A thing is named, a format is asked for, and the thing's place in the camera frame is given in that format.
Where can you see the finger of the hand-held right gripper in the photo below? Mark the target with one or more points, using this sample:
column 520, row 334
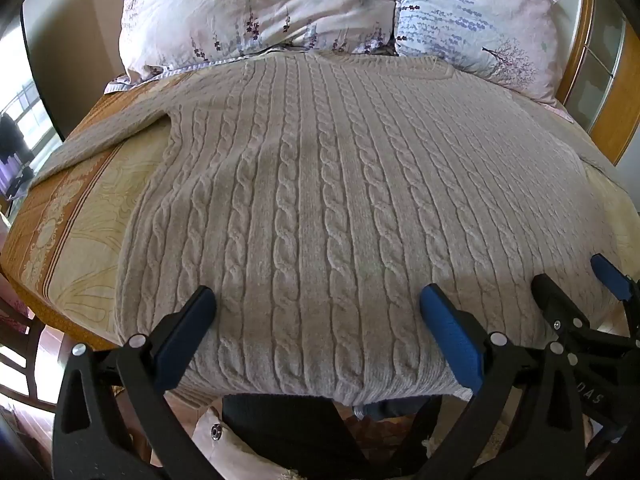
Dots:
column 552, row 295
column 611, row 277

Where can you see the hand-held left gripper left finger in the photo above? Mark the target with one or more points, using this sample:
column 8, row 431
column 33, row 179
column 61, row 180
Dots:
column 186, row 331

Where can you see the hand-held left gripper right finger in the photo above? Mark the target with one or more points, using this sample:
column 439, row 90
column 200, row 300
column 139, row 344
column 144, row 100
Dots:
column 450, row 330

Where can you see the person's pink jacket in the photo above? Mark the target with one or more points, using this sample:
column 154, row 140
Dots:
column 225, row 452

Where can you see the yellow patterned bedspread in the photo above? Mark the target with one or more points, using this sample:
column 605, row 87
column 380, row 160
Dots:
column 75, row 230

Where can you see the person's dark pants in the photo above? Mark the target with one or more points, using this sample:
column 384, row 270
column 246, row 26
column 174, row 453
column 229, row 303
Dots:
column 300, row 435

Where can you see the dark wooden chair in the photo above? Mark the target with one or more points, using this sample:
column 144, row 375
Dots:
column 22, row 355

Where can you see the wooden headboard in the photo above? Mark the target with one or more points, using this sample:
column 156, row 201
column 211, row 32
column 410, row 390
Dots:
column 607, row 75

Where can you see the window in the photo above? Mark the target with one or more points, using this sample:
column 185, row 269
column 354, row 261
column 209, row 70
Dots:
column 22, row 110

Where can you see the white pillow with blue print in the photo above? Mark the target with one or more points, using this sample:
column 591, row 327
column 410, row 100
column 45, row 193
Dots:
column 475, row 20

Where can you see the pink floral pillow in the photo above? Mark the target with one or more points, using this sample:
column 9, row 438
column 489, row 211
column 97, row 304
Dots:
column 250, row 5

